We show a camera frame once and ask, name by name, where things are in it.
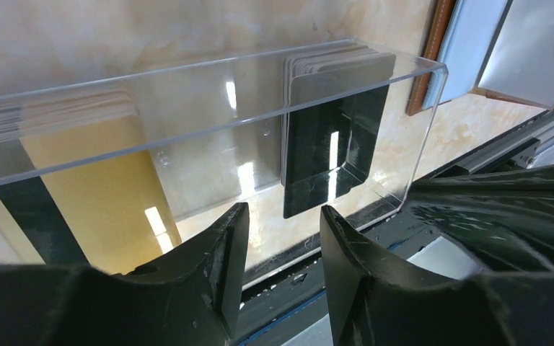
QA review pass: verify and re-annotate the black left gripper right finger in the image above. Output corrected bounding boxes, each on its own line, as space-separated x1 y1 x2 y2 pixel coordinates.
320 205 554 345

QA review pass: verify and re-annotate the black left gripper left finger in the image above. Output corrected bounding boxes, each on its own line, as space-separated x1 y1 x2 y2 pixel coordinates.
0 203 250 345

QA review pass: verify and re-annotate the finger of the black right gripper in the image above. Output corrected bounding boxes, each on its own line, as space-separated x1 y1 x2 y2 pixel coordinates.
404 165 554 272

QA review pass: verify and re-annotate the clear acrylic card box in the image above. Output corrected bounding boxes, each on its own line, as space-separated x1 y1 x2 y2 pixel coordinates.
0 39 448 286

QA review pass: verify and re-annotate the brown leather card holder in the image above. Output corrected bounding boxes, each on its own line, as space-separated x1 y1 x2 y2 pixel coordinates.
406 1 554 116

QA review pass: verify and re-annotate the yellow credit card stack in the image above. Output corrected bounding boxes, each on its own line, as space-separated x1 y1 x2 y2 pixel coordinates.
0 87 182 273

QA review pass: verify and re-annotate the black credit card stack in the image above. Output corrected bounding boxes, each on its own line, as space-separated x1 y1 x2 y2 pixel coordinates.
281 44 396 218

